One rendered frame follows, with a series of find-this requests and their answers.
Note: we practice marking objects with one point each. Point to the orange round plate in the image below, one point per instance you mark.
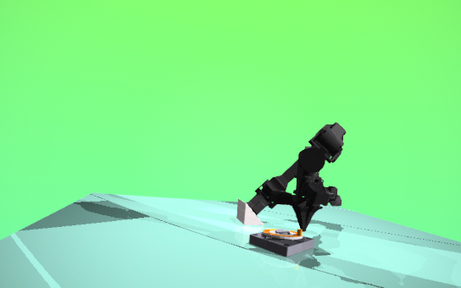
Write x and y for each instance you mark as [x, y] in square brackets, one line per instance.
[292, 236]

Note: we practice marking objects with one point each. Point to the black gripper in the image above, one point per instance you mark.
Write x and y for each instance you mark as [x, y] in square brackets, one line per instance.
[304, 209]

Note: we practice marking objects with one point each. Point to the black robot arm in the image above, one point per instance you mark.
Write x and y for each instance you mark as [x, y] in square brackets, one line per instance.
[326, 143]

